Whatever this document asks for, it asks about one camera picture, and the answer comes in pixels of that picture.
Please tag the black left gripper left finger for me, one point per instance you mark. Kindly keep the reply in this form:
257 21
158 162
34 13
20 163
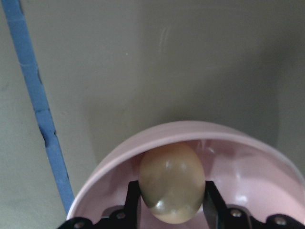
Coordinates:
128 216

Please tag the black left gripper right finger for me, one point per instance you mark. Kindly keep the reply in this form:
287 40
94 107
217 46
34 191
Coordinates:
219 215

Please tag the beige egg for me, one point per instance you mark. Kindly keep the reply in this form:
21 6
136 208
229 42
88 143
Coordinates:
172 182

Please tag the pink plastic bowl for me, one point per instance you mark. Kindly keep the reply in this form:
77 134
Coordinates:
247 173

